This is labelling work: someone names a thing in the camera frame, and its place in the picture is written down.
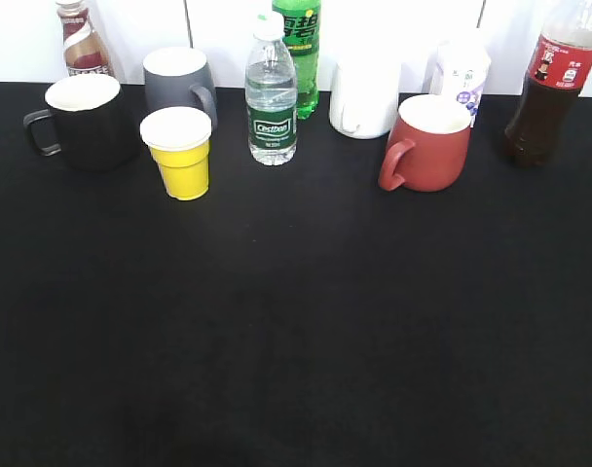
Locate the black mug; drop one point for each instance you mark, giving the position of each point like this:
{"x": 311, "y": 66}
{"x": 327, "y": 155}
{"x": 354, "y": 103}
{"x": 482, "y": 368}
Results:
{"x": 92, "y": 122}

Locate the white mug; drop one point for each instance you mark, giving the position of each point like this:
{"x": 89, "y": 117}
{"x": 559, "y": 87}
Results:
{"x": 364, "y": 97}

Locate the green sprite bottle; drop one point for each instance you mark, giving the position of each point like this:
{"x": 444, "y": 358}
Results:
{"x": 302, "y": 20}

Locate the red mug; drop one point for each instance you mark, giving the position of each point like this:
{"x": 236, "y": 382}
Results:
{"x": 427, "y": 147}

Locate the clear water bottle green label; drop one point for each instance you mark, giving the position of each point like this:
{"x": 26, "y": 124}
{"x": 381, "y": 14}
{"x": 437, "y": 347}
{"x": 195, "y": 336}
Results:
{"x": 271, "y": 93}

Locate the grey mug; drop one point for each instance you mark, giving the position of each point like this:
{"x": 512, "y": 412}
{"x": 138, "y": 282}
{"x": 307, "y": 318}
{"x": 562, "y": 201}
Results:
{"x": 179, "y": 76}

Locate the white purple milk carton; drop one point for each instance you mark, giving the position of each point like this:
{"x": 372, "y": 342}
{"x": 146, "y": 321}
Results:
{"x": 460, "y": 73}

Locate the cola bottle red label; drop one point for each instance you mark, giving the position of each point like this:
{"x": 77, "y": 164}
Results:
{"x": 554, "y": 78}

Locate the Nescafe coffee bottle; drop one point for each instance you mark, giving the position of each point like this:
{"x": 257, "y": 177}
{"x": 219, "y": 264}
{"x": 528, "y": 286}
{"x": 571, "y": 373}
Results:
{"x": 83, "y": 50}

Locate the yellow paper cup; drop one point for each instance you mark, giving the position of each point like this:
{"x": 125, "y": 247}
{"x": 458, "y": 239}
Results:
{"x": 178, "y": 139}

